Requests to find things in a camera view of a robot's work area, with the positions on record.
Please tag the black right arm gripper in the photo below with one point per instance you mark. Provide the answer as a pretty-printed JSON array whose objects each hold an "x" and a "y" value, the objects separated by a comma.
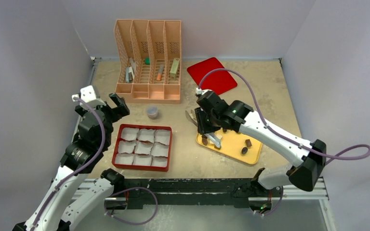
[{"x": 203, "y": 120}]

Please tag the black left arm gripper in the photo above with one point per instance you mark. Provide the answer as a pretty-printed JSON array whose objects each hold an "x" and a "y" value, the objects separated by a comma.
[{"x": 117, "y": 112}]

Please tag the metal tongs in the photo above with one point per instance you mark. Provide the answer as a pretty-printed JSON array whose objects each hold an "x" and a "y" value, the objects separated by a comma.
[{"x": 209, "y": 137}]

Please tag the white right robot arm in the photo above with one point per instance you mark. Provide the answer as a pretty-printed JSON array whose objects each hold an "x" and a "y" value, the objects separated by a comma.
[{"x": 305, "y": 158}]

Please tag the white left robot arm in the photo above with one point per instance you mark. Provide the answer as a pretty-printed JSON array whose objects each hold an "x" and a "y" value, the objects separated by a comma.
[{"x": 56, "y": 212}]

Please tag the red chocolate box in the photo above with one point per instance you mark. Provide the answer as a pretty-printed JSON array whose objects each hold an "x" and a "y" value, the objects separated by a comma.
[{"x": 141, "y": 147}]

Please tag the clear paperclip jar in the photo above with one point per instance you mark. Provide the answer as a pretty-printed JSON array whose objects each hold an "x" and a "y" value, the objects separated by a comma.
[{"x": 152, "y": 112}]

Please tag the grey stapler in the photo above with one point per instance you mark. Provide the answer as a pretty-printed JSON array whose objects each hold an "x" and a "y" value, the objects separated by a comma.
[{"x": 129, "y": 74}]

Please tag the red flat lid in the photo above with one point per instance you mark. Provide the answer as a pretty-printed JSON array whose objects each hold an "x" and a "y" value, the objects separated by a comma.
[{"x": 220, "y": 82}]

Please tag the yellow tray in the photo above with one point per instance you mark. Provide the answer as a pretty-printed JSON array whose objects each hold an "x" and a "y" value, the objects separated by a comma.
[{"x": 232, "y": 144}]

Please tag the green eraser block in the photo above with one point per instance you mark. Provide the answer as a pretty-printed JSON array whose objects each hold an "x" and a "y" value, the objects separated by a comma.
[{"x": 147, "y": 61}]

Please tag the green small carton box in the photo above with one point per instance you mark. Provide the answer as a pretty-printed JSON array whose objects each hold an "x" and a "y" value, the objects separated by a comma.
[{"x": 174, "y": 68}]

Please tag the pink plastic desk organizer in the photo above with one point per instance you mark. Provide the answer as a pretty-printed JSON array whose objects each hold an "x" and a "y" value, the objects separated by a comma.
[{"x": 150, "y": 53}]

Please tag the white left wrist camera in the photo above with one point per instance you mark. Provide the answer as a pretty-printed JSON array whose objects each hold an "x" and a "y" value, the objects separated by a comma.
[{"x": 88, "y": 95}]

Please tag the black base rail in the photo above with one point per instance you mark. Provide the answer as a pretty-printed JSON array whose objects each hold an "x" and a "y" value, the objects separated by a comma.
[{"x": 236, "y": 192}]

